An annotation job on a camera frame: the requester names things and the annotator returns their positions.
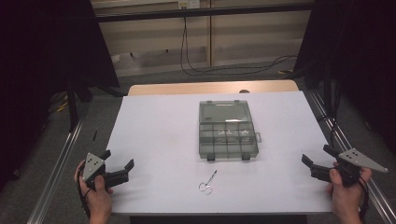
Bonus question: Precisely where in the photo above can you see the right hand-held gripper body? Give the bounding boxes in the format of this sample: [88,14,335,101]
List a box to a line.
[310,147,389,189]

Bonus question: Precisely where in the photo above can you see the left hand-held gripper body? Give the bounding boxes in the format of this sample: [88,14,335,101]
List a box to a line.
[81,151,131,189]

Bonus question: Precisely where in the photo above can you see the person's left hand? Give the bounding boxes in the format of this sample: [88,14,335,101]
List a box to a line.
[74,160,115,216]

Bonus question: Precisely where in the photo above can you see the person's right hand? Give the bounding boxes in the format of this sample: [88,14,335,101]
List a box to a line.
[326,161,374,216]

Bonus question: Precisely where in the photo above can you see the white table mat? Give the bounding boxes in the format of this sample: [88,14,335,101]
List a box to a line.
[106,90,336,217]

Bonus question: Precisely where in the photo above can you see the black stand leg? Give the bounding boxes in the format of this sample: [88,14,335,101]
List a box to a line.
[65,76,93,133]

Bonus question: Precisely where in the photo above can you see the small metal scissors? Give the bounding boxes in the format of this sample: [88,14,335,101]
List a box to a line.
[198,169,219,196]

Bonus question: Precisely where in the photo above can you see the clear grey compartment box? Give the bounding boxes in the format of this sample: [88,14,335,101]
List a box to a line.
[198,99,262,162]

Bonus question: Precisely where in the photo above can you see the black curtain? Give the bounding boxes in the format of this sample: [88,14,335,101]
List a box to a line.
[293,0,396,154]
[0,0,121,191]

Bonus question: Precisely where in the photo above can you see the wooden table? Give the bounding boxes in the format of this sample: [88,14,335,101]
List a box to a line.
[127,79,300,97]

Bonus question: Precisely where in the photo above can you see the black horizontal metal bar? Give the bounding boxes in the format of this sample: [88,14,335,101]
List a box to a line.
[93,2,315,23]

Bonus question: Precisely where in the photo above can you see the aluminium floor rail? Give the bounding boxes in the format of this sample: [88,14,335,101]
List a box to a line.
[306,89,396,224]
[25,118,86,224]

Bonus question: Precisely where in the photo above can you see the black wrist strap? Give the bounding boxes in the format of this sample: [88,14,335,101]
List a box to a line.
[76,163,92,219]
[357,177,371,224]

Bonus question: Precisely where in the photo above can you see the yellow cable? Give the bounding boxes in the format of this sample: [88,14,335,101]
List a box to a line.
[55,92,70,114]

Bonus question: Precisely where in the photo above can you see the black power cable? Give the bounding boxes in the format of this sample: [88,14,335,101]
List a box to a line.
[179,15,299,77]
[184,15,299,73]

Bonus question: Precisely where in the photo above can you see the white wall socket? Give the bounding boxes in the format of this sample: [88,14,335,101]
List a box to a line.
[177,0,201,9]

